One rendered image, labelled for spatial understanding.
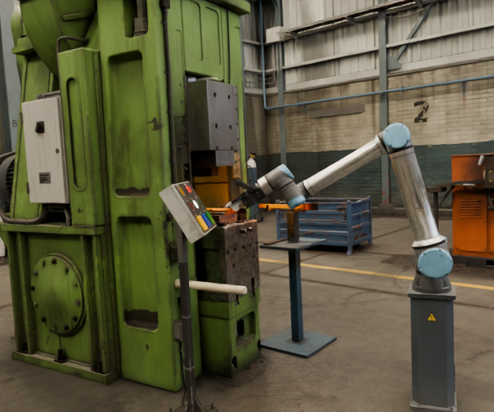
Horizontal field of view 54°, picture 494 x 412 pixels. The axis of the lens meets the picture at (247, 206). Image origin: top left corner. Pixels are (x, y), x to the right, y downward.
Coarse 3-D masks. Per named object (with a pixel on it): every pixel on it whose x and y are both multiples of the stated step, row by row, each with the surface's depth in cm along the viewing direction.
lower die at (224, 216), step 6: (210, 210) 300; (216, 210) 298; (222, 210) 295; (228, 210) 294; (216, 216) 286; (222, 216) 289; (228, 216) 294; (234, 216) 300; (228, 222) 294; (234, 222) 300
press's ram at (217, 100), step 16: (208, 80) 275; (192, 96) 280; (208, 96) 275; (224, 96) 290; (192, 112) 281; (208, 112) 276; (224, 112) 290; (192, 128) 283; (208, 128) 277; (224, 128) 290; (192, 144) 284; (208, 144) 278; (224, 144) 290
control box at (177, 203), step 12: (168, 192) 223; (180, 192) 227; (192, 192) 248; (168, 204) 224; (180, 204) 223; (192, 204) 235; (180, 216) 224; (192, 216) 223; (192, 228) 224; (192, 240) 224
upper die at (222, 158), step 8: (192, 152) 291; (200, 152) 288; (208, 152) 285; (216, 152) 283; (224, 152) 290; (232, 152) 298; (192, 160) 291; (200, 160) 288; (208, 160) 285; (216, 160) 283; (224, 160) 290; (232, 160) 298
